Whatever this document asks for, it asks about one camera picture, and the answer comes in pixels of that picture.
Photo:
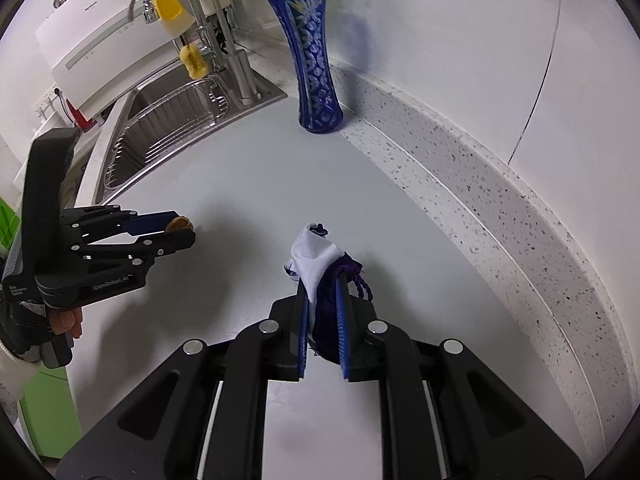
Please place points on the white appliance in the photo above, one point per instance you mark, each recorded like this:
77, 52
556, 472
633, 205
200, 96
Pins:
100, 45

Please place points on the stainless steel sink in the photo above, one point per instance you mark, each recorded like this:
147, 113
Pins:
260, 92

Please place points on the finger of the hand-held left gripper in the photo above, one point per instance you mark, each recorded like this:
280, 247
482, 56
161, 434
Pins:
160, 245
150, 221

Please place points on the tall steel faucet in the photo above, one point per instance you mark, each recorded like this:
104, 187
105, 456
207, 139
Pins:
240, 75

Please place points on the blue patterned vase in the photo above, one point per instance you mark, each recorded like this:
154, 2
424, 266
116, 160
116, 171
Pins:
312, 60

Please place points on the red object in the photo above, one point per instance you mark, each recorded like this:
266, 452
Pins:
80, 115

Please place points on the yellow hanging sponge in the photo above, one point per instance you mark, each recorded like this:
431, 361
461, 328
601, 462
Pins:
194, 62

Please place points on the slim steel faucet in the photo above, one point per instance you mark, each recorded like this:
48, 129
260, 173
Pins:
210, 35

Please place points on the walnut shell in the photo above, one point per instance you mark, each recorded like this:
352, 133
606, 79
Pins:
181, 223

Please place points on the green cabinet panel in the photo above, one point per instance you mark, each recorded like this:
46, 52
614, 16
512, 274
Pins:
50, 410

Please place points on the white and purple cloth pouch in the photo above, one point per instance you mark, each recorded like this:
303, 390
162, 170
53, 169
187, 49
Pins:
312, 255

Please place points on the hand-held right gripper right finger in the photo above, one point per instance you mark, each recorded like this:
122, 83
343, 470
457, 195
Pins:
342, 335

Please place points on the person's left hand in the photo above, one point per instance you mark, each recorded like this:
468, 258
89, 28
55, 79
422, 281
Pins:
65, 322

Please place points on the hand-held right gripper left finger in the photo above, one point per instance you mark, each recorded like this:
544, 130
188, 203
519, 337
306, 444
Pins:
301, 330

